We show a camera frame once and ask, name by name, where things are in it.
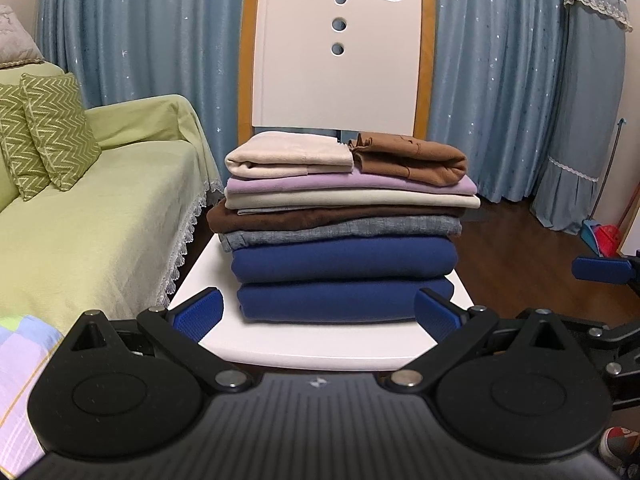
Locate off-white folded garment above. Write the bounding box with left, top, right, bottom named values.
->
left=225, top=190, right=481, bottom=211

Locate blue starry curtain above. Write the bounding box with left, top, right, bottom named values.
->
left=37, top=0, right=571, bottom=206

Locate dark brown folded garment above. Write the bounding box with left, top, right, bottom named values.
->
left=206, top=199, right=463, bottom=235

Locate cream folded garment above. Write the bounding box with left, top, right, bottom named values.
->
left=225, top=131, right=355, bottom=179

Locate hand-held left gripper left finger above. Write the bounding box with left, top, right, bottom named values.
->
left=65, top=286, right=253, bottom=393

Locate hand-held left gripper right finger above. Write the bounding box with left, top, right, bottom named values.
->
left=385, top=287, right=576, bottom=392

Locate white chair with orange trim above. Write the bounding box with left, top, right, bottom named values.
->
left=167, top=0, right=476, bottom=373

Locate blue dustpan with broom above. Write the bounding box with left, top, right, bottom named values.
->
left=580, top=117, right=628, bottom=261

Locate checked blue green blanket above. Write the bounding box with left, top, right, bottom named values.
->
left=0, top=314, right=65, bottom=478

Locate grey cushion with lace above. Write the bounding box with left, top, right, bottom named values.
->
left=0, top=5, right=45, bottom=68

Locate grey folded garment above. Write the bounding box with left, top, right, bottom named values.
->
left=218, top=216, right=463, bottom=252

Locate blue folded garment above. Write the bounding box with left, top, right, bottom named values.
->
left=231, top=236, right=458, bottom=283
left=237, top=277, right=455, bottom=322

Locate sofa with green cover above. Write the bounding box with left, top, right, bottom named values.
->
left=0, top=60, right=224, bottom=333

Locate red grey sneaker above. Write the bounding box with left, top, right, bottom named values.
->
left=597, top=427, right=640, bottom=478

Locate lilac folded garment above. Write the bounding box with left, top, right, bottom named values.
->
left=225, top=174, right=477, bottom=198

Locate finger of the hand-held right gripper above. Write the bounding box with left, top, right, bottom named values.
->
left=555, top=316, right=640, bottom=408
left=571, top=255, right=640, bottom=296

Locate green zigzag cushion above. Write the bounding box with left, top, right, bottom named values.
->
left=20, top=72, right=102, bottom=192
left=0, top=82, right=51, bottom=202

